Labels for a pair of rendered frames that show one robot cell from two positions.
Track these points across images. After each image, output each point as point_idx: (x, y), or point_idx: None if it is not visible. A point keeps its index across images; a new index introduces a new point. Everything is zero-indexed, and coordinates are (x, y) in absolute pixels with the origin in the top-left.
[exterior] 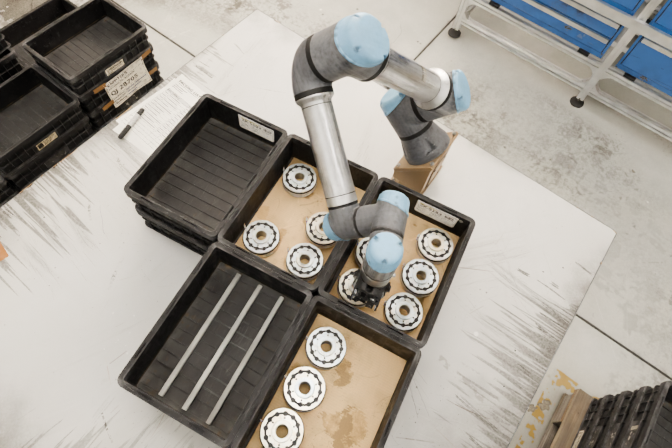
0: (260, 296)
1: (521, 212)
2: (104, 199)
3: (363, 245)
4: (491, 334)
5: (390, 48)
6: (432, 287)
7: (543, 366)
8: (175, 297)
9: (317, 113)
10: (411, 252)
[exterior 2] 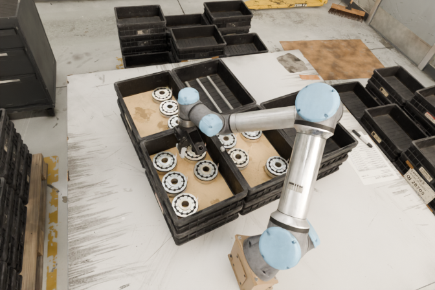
0: None
1: None
2: None
3: (213, 167)
4: (114, 226)
5: (314, 141)
6: (163, 182)
7: (70, 240)
8: (239, 81)
9: (288, 107)
10: (191, 194)
